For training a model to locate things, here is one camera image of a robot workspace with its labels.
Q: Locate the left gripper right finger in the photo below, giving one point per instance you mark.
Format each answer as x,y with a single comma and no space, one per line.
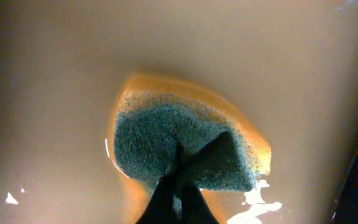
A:
194,208

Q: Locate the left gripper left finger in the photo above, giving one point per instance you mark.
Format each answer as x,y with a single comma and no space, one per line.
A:
160,208

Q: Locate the green yellow sponge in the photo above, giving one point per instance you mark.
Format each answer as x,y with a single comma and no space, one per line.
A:
161,125

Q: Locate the black water tray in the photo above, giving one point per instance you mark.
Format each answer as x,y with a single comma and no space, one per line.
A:
290,66

